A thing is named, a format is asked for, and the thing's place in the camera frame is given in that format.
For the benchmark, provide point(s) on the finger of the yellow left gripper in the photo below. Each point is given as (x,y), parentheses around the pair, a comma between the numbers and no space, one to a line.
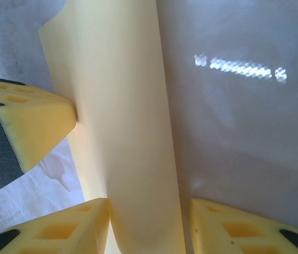
(37,132)
(11,86)

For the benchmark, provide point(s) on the yellow square paper sheet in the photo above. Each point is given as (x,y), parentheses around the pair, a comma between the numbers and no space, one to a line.
(117,105)

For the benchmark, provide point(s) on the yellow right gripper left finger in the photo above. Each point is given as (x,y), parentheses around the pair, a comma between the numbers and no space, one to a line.
(58,232)

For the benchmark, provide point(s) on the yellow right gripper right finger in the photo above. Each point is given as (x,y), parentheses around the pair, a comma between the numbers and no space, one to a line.
(233,232)

